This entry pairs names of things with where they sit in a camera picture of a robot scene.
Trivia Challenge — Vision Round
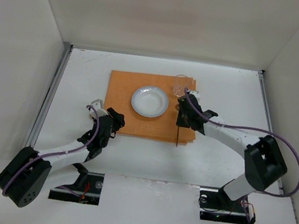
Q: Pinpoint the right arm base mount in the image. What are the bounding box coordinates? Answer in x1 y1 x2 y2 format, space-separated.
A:
198 187 256 224

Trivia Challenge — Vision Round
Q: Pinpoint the clear plastic cup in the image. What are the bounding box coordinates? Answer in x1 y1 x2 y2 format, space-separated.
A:
173 74 191 97

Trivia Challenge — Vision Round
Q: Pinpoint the orange cloth napkin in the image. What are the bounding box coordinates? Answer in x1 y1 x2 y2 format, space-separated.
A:
104 70 196 144

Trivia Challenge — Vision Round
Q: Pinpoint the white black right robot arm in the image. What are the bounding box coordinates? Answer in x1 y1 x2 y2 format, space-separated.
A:
176 93 287 206

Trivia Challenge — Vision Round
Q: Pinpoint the left aluminium table rail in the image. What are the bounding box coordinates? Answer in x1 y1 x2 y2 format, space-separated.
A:
21 41 73 148

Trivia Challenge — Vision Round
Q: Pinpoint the aluminium table rail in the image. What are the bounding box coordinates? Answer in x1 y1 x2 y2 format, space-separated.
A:
242 69 299 193
21 41 73 148

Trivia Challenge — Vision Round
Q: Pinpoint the white paper plate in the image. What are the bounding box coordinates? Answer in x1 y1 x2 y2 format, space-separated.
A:
131 86 169 118

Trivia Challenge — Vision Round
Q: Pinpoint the right aluminium table rail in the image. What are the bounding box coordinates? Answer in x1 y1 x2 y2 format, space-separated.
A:
242 69 299 193

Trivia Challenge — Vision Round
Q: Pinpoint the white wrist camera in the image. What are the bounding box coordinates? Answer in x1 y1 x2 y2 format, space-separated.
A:
189 90 201 101
86 99 108 119

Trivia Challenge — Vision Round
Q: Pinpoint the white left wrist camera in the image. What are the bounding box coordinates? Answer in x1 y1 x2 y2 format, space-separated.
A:
86 99 108 119

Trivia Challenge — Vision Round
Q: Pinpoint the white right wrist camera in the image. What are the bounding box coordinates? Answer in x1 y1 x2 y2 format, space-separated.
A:
189 90 201 101

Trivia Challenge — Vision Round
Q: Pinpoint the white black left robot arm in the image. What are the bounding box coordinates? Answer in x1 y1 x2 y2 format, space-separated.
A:
0 105 125 207

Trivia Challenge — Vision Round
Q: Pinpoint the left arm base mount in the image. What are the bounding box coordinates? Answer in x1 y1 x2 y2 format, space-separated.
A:
48 163 105 206

